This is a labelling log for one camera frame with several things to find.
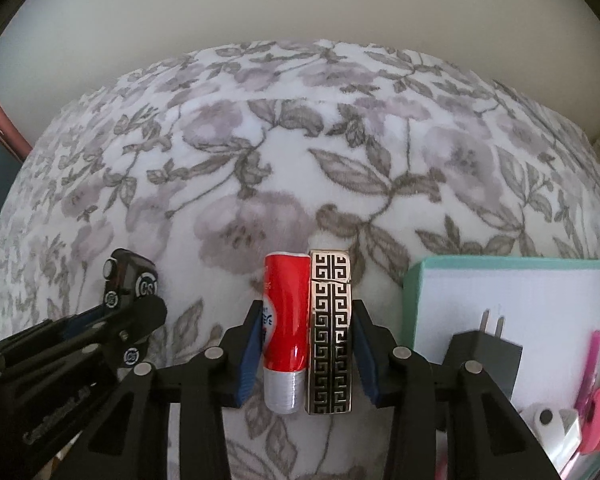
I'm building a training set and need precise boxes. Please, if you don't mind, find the teal box with white inside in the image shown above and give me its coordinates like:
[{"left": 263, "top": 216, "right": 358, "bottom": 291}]
[{"left": 401, "top": 255, "right": 600, "bottom": 480}]

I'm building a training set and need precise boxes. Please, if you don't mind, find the floral printed blanket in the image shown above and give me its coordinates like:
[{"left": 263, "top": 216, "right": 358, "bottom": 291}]
[{"left": 0, "top": 39, "right": 600, "bottom": 480}]

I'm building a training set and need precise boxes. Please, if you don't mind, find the gold black patterned lighter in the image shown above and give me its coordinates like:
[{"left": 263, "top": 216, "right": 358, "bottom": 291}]
[{"left": 305, "top": 249, "right": 353, "bottom": 416}]

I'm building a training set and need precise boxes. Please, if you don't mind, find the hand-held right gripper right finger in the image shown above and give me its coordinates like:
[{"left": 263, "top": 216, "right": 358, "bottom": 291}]
[{"left": 354, "top": 301, "right": 556, "bottom": 480}]

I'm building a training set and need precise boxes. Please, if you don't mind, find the pink bar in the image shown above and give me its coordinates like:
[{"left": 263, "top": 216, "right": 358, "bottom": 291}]
[{"left": 0, "top": 92, "right": 33, "bottom": 161}]

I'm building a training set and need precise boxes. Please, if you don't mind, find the black charger plug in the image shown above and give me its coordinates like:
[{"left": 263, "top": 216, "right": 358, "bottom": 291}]
[{"left": 440, "top": 308, "right": 524, "bottom": 403}]

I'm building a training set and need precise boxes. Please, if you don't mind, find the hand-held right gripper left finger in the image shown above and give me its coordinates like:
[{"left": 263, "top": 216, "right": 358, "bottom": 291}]
[{"left": 87, "top": 302, "right": 263, "bottom": 480}]

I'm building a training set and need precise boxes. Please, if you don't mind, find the red and silver tube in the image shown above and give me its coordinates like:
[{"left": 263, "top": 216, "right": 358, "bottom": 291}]
[{"left": 262, "top": 251, "right": 311, "bottom": 415}]

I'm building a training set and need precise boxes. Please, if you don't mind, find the white charger plug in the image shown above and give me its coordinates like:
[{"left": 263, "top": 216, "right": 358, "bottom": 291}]
[{"left": 542, "top": 407, "right": 583, "bottom": 476}]

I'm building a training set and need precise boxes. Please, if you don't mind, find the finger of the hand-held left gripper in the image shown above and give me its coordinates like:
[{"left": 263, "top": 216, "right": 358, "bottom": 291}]
[
  {"left": 70, "top": 332, "right": 131, "bottom": 368},
  {"left": 35, "top": 296, "right": 168, "bottom": 343}
]

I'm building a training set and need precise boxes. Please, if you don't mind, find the purple pink tube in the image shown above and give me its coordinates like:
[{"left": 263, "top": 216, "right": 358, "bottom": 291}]
[{"left": 575, "top": 330, "right": 600, "bottom": 423}]

